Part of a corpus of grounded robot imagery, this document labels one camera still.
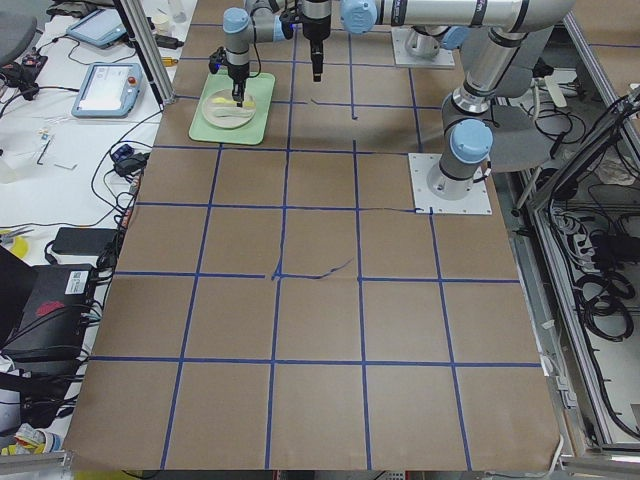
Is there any black power adapter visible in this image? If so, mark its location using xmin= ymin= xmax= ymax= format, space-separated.
xmin=45 ymin=227 xmax=117 ymax=264

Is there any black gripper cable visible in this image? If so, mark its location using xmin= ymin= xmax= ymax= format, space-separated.
xmin=247 ymin=42 xmax=265 ymax=81

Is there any aluminium frame post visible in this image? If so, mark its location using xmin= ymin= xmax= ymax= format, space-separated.
xmin=113 ymin=0 xmax=175 ymax=107

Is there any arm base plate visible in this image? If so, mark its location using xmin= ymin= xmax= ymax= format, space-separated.
xmin=408 ymin=153 xmax=492 ymax=215
xmin=391 ymin=26 xmax=455 ymax=70

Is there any gold metal cylinder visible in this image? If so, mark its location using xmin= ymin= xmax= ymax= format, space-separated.
xmin=162 ymin=57 xmax=179 ymax=67

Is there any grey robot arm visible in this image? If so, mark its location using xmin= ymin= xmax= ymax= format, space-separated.
xmin=339 ymin=1 xmax=574 ymax=193
xmin=209 ymin=1 xmax=297 ymax=107

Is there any blue teach pendant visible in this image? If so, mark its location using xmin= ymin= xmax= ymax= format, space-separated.
xmin=71 ymin=63 xmax=143 ymax=118
xmin=66 ymin=9 xmax=126 ymax=49

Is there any grey office chair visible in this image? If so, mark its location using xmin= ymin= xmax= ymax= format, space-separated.
xmin=489 ymin=100 xmax=551 ymax=174

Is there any white round plate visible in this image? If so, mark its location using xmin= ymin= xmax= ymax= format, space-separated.
xmin=200 ymin=89 xmax=257 ymax=129

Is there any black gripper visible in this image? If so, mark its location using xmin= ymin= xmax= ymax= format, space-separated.
xmin=298 ymin=0 xmax=332 ymax=82
xmin=208 ymin=46 xmax=250 ymax=107

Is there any yellow plastic fork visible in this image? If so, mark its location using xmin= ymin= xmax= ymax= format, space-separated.
xmin=210 ymin=97 xmax=237 ymax=106

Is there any pale green spoon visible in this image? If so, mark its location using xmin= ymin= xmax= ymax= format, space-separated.
xmin=212 ymin=108 xmax=255 ymax=118

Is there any far blue teach pendant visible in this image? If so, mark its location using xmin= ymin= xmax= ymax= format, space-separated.
xmin=66 ymin=9 xmax=126 ymax=49

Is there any near blue teach pendant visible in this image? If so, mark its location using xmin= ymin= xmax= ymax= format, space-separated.
xmin=71 ymin=63 xmax=143 ymax=118

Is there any light green tray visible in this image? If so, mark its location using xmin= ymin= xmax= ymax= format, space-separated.
xmin=189 ymin=70 xmax=275 ymax=146

